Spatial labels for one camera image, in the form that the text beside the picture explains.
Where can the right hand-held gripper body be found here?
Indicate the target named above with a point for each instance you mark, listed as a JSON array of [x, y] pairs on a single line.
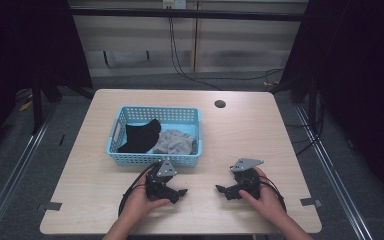
[[246, 180]]

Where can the person's left hand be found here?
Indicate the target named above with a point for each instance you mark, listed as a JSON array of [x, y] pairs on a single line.
[[140, 203]]

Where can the black metal stand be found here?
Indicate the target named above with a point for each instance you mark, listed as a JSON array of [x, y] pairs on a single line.
[[37, 106], [312, 103]]

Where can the black horizontal frame bar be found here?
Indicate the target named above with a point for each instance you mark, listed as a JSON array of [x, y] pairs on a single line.
[[186, 14]]

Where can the grey cloth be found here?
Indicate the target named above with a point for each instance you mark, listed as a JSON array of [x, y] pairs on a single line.
[[175, 142]]

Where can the person's right hand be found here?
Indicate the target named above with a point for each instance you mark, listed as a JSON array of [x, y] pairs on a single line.
[[266, 201]]

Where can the black cloth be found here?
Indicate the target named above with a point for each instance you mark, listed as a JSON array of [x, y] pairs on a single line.
[[141, 136]]

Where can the white wall socket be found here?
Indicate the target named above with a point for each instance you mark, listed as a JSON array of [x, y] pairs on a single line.
[[174, 4]]

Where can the black curtain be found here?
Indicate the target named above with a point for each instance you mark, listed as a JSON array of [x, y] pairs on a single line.
[[360, 83], [23, 50]]

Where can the blue plastic basket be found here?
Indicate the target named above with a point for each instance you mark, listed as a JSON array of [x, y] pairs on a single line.
[[190, 124]]

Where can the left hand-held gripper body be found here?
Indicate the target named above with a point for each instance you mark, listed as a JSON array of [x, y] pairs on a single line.
[[158, 181]]

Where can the grey tape strip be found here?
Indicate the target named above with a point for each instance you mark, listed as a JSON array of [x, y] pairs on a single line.
[[310, 202], [51, 206]]

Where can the metal floor rail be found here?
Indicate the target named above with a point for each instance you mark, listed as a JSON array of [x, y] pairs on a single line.
[[11, 180], [333, 176]]

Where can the yellow floor item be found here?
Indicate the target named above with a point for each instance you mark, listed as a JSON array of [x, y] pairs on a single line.
[[26, 105]]

